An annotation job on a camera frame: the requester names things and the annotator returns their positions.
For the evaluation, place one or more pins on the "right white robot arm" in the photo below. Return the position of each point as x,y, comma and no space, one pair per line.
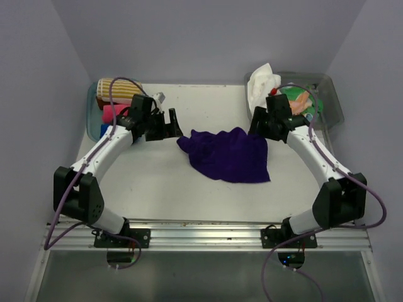
341,197

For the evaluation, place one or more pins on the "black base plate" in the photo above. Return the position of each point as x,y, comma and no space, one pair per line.
128,238
271,237

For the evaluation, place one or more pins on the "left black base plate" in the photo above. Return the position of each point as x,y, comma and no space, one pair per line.
128,238

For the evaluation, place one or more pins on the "orange patterned towel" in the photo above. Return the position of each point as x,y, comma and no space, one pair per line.
300,102

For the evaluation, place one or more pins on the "aluminium mounting rail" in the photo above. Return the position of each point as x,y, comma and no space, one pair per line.
204,236

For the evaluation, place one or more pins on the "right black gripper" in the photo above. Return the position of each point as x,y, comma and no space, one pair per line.
260,114

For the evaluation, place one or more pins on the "clear grey plastic bin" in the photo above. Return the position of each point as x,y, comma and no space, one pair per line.
320,86

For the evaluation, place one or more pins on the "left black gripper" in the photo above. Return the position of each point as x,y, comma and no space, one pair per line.
174,129

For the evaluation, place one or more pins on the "purple towel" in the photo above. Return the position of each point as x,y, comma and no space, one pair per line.
231,156

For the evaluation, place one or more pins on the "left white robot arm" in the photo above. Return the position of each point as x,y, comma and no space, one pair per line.
77,193

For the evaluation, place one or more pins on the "blue rolled towel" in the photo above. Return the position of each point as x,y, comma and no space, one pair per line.
103,130

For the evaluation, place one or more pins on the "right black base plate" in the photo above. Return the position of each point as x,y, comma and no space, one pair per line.
271,237

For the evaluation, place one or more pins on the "yellow striped rolled towel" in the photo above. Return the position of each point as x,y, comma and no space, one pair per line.
122,91

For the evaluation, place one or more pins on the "white towel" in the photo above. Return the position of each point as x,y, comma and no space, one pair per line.
260,84

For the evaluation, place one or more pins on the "blue-green plastic bin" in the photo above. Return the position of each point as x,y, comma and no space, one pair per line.
94,111

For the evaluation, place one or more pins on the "green towel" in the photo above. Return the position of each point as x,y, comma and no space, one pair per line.
317,104

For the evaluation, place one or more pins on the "pink rolled towel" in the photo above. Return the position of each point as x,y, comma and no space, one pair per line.
107,116

